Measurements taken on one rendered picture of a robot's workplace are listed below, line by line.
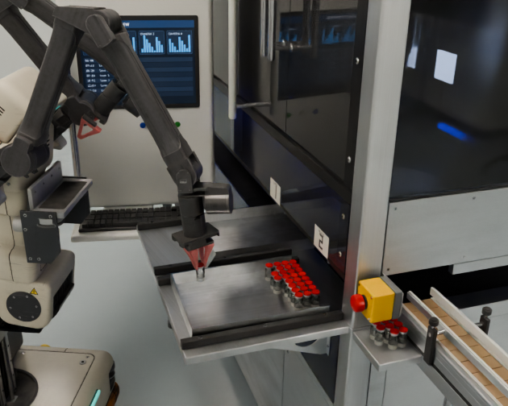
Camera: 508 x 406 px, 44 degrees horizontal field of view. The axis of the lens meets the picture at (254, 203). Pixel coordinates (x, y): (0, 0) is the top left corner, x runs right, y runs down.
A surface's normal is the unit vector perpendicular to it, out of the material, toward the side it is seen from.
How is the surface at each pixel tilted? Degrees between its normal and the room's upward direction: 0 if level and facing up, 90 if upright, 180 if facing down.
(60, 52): 86
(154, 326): 0
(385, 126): 90
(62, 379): 0
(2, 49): 90
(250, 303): 0
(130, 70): 84
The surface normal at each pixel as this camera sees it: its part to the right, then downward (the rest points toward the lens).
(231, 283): 0.01, -0.91
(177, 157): -0.10, 0.30
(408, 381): 0.32, 0.39
